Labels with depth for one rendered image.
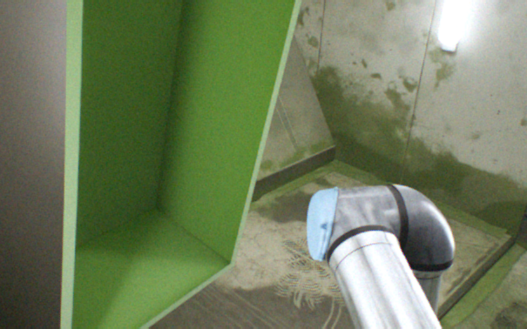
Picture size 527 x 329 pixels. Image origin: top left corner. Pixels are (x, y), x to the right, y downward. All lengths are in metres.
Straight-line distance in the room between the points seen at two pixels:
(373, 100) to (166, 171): 1.65
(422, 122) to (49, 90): 2.32
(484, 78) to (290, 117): 1.04
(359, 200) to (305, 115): 2.33
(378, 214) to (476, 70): 1.98
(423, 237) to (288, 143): 2.16
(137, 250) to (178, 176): 0.25
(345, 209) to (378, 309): 0.18
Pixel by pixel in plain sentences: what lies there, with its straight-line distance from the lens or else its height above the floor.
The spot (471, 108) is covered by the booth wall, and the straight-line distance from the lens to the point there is 2.84.
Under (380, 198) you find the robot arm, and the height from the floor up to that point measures 1.04.
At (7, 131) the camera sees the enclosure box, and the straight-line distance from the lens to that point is 1.06.
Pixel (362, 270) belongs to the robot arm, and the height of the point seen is 0.99.
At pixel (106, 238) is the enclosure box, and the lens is 1.70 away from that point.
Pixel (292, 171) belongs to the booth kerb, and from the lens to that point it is 3.02.
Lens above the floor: 1.45
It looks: 26 degrees down
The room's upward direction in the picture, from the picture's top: 4 degrees clockwise
